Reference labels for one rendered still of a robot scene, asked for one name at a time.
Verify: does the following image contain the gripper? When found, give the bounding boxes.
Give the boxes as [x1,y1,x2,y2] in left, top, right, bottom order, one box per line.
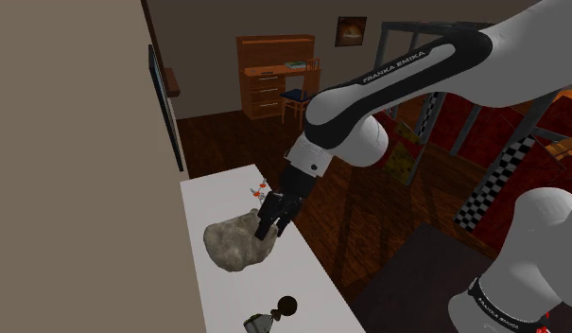
[254,163,320,241]

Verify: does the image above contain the small orange white object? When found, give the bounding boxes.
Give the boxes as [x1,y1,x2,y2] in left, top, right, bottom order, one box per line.
[247,176,269,200]

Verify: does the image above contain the grey rock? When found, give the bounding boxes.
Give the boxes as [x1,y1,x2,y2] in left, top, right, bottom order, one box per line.
[202,207,280,273]

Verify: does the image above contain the white table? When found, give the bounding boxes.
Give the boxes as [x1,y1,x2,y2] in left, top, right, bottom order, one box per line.
[179,163,368,333]

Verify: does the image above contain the grey figure with dark ball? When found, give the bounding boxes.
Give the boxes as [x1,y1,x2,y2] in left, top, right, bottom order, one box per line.
[243,295,299,333]

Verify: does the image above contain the wooden chair with blue seat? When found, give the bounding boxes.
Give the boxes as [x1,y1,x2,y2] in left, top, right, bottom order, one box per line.
[279,57,321,126]

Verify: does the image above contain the wooden desk with hutch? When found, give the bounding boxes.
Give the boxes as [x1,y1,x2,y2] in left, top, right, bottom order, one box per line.
[235,33,322,121]

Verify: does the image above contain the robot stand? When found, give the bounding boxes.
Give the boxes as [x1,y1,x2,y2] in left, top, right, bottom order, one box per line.
[349,220,499,333]

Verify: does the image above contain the metal bunk bed red bedding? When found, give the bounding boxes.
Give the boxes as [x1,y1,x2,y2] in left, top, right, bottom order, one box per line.
[372,20,572,241]

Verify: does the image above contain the black framed wall panel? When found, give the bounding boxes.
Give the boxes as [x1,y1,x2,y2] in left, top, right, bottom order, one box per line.
[147,44,185,173]

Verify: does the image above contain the brown wall shelf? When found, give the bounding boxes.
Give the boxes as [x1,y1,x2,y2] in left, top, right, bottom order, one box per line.
[163,67,182,98]

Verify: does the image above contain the dark framed wall picture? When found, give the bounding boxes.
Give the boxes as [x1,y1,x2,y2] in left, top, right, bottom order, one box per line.
[334,15,368,48]

